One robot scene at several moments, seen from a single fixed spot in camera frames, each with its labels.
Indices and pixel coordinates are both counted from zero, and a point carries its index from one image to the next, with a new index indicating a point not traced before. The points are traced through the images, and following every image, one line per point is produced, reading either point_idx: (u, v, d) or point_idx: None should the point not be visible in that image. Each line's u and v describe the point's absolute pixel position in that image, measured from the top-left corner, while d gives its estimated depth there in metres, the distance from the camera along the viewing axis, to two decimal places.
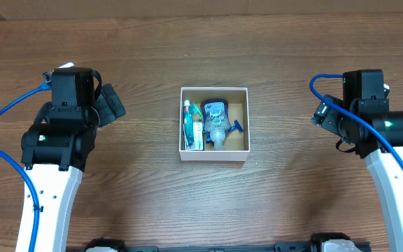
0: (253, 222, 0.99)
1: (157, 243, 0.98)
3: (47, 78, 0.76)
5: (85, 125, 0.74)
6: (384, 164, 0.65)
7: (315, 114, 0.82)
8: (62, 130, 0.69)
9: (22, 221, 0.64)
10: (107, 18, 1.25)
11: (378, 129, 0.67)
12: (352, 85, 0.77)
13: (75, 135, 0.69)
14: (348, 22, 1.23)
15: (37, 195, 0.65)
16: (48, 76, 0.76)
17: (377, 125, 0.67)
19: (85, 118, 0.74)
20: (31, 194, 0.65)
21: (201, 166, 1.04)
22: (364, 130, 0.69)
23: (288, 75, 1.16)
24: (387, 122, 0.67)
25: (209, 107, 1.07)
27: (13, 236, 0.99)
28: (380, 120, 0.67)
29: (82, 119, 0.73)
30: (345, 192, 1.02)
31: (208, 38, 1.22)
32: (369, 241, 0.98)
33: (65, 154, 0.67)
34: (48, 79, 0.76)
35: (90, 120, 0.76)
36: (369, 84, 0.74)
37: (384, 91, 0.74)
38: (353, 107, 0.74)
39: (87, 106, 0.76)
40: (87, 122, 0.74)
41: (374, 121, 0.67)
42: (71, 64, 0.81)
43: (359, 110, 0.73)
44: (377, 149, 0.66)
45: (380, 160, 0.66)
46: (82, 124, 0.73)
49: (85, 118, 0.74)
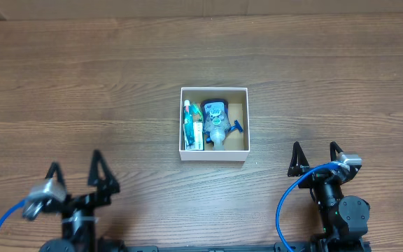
0: (253, 222, 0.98)
1: (157, 243, 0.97)
3: (31, 204, 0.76)
5: (82, 207, 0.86)
6: (325, 229, 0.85)
7: (330, 149, 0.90)
8: (75, 223, 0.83)
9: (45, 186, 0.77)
10: (107, 18, 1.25)
11: (330, 201, 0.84)
12: (336, 191, 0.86)
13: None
14: (347, 22, 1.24)
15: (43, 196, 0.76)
16: (33, 197, 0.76)
17: (330, 201, 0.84)
19: (86, 242, 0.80)
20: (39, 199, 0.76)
21: (201, 166, 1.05)
22: (333, 196, 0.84)
23: (288, 75, 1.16)
24: (333, 201, 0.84)
25: (209, 107, 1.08)
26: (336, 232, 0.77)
27: (13, 236, 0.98)
28: (331, 203, 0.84)
29: (77, 239, 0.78)
30: (345, 192, 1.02)
31: (209, 38, 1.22)
32: (369, 241, 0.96)
33: (67, 249, 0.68)
34: (33, 206, 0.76)
35: (92, 234, 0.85)
36: (347, 210, 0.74)
37: (364, 218, 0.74)
38: (330, 190, 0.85)
39: (85, 204, 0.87)
40: (72, 212, 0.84)
41: (330, 201, 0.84)
42: (48, 183, 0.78)
43: (327, 188, 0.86)
44: (329, 201, 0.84)
45: (325, 228, 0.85)
46: (68, 215, 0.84)
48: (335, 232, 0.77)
49: (58, 214, 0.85)
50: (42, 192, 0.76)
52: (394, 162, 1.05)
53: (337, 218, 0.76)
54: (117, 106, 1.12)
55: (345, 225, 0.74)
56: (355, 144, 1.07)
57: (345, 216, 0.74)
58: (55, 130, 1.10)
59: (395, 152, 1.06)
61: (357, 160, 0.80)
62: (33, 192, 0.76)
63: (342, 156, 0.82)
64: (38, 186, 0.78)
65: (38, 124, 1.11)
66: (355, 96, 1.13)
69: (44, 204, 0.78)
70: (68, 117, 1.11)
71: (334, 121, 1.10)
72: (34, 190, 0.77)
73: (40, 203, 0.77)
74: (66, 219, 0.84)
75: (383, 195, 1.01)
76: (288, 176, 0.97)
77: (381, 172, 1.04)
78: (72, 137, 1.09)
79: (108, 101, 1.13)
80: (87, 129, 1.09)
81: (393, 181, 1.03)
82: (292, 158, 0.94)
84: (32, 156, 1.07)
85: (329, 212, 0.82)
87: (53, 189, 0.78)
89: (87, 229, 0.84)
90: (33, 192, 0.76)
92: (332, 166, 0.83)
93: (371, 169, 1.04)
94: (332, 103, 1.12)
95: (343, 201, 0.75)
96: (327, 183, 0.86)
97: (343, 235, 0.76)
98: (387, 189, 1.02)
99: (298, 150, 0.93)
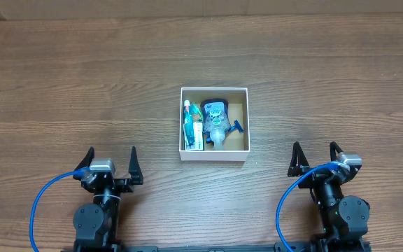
0: (253, 222, 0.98)
1: (157, 243, 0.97)
3: (89, 173, 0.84)
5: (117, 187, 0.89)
6: (325, 228, 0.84)
7: (330, 149, 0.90)
8: (105, 197, 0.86)
9: (103, 161, 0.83)
10: (107, 18, 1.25)
11: (330, 201, 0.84)
12: (336, 190, 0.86)
13: (105, 233, 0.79)
14: (347, 22, 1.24)
15: (99, 169, 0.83)
16: (93, 169, 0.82)
17: (330, 200, 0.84)
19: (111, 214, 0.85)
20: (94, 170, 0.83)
21: (201, 166, 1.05)
22: (333, 194, 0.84)
23: (288, 75, 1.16)
24: (333, 201, 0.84)
25: (209, 107, 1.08)
26: (336, 231, 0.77)
27: (13, 236, 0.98)
28: (331, 201, 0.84)
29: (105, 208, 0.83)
30: (345, 192, 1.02)
31: (209, 38, 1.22)
32: (369, 241, 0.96)
33: (97, 211, 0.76)
34: (90, 175, 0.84)
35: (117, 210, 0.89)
36: (347, 210, 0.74)
37: (364, 217, 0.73)
38: (330, 190, 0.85)
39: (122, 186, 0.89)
40: (105, 187, 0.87)
41: (330, 200, 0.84)
42: (110, 160, 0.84)
43: (327, 187, 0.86)
44: (329, 201, 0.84)
45: (325, 228, 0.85)
46: (101, 191, 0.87)
48: (335, 231, 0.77)
49: (93, 189, 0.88)
50: (102, 166, 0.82)
52: (394, 162, 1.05)
53: (337, 218, 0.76)
54: (117, 106, 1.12)
55: (345, 225, 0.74)
56: (355, 144, 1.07)
57: (345, 216, 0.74)
58: (55, 130, 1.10)
59: (395, 152, 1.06)
61: (357, 160, 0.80)
62: (95, 165, 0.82)
63: (342, 157, 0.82)
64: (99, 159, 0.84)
65: (39, 124, 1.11)
66: (355, 96, 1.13)
69: (99, 176, 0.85)
70: (68, 117, 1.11)
71: (334, 120, 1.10)
72: (94, 164, 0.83)
73: (96, 174, 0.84)
74: (99, 194, 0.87)
75: (383, 195, 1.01)
76: (288, 176, 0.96)
77: (381, 172, 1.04)
78: (72, 137, 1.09)
79: (108, 101, 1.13)
80: (87, 129, 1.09)
81: (394, 181, 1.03)
82: (292, 158, 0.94)
84: (32, 156, 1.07)
85: (329, 212, 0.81)
87: (112, 166, 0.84)
89: (115, 205, 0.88)
90: (94, 164, 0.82)
92: (332, 166, 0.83)
93: (371, 169, 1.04)
94: (332, 103, 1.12)
95: (343, 202, 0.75)
96: (327, 183, 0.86)
97: (343, 235, 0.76)
98: (387, 189, 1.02)
99: (298, 149, 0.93)
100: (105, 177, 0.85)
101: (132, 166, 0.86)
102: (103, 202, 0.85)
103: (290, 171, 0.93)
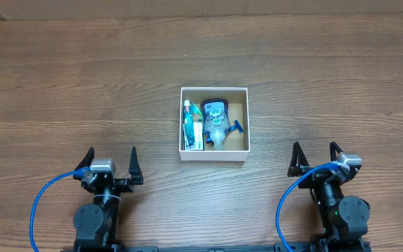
0: (253, 222, 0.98)
1: (157, 243, 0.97)
3: (89, 173, 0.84)
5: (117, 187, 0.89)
6: (325, 228, 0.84)
7: (330, 149, 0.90)
8: (105, 197, 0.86)
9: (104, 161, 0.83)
10: (107, 18, 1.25)
11: (330, 201, 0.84)
12: (336, 190, 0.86)
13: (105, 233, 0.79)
14: (347, 22, 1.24)
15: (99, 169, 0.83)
16: (94, 169, 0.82)
17: (330, 200, 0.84)
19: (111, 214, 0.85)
20: (95, 170, 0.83)
21: (201, 166, 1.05)
22: (333, 194, 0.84)
23: (288, 75, 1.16)
24: (333, 201, 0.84)
25: (209, 107, 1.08)
26: (336, 231, 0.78)
27: (13, 236, 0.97)
28: (331, 201, 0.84)
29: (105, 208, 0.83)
30: (345, 192, 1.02)
31: (209, 38, 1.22)
32: (369, 240, 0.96)
33: (97, 211, 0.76)
34: (91, 175, 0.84)
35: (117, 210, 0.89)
36: (347, 210, 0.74)
37: (364, 217, 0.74)
38: (330, 190, 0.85)
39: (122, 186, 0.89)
40: (105, 188, 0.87)
41: (330, 200, 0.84)
42: (110, 160, 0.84)
43: (327, 187, 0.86)
44: (329, 201, 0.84)
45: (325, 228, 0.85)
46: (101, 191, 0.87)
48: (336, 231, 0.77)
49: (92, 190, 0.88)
50: (102, 166, 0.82)
52: (394, 162, 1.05)
53: (337, 218, 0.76)
54: (117, 106, 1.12)
55: (345, 225, 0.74)
56: (355, 144, 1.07)
57: (345, 216, 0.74)
58: (55, 130, 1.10)
59: (395, 152, 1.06)
61: (357, 160, 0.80)
62: (95, 165, 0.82)
63: (342, 157, 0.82)
64: (100, 159, 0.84)
65: (38, 124, 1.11)
66: (355, 96, 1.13)
69: (100, 176, 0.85)
70: (68, 117, 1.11)
71: (334, 121, 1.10)
72: (94, 164, 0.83)
73: (96, 174, 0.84)
74: (99, 194, 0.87)
75: (383, 195, 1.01)
76: (288, 175, 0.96)
77: (381, 172, 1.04)
78: (72, 137, 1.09)
79: (108, 101, 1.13)
80: (87, 129, 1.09)
81: (393, 180, 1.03)
82: (293, 158, 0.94)
84: (32, 156, 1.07)
85: (329, 212, 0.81)
87: (112, 166, 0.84)
89: (115, 205, 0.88)
90: (94, 164, 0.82)
92: (332, 167, 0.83)
93: (371, 169, 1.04)
94: (332, 103, 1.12)
95: (343, 202, 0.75)
96: (327, 183, 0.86)
97: (343, 236, 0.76)
98: (387, 189, 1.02)
99: (297, 149, 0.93)
100: (105, 177, 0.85)
101: (133, 167, 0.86)
102: (103, 202, 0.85)
103: (290, 171, 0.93)
